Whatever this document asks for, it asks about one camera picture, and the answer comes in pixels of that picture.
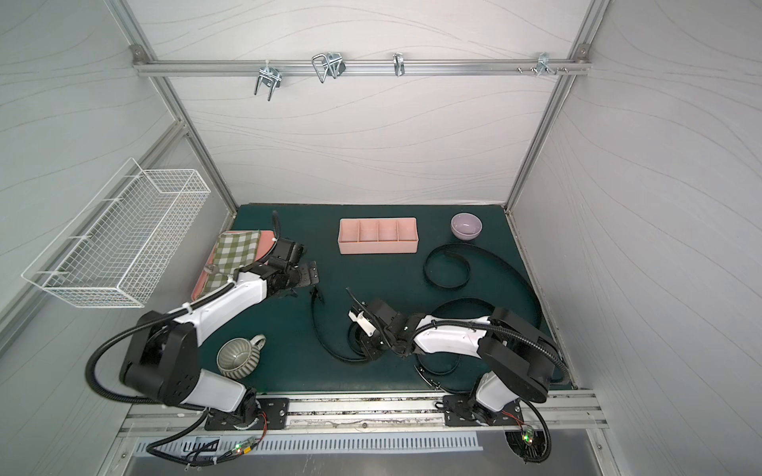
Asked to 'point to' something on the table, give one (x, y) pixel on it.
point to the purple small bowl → (465, 226)
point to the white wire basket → (112, 253)
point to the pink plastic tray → (267, 240)
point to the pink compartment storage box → (378, 235)
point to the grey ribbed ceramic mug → (237, 357)
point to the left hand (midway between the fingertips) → (304, 276)
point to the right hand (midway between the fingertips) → (360, 344)
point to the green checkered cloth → (233, 250)
